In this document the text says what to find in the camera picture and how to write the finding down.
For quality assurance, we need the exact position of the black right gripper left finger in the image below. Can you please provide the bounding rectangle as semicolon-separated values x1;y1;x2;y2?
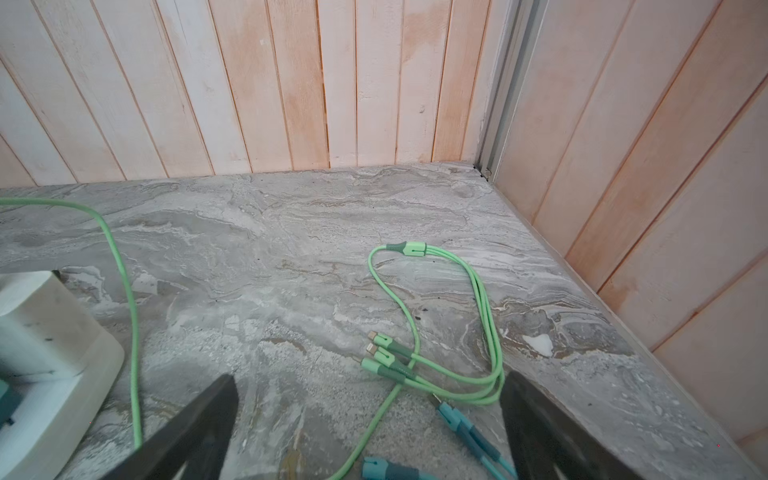
104;374;239;479

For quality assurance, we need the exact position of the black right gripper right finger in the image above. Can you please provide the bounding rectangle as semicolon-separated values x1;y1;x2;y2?
500;371;640;479

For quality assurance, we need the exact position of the white power strip cube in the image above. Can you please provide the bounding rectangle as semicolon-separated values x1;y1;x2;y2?
1;271;125;479

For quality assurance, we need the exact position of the light green multi-head charging cable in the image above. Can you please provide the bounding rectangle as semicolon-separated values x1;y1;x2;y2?
326;241;506;480

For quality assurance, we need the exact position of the teal multi-head charging cable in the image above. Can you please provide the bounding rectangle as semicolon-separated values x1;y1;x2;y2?
361;400;518;480

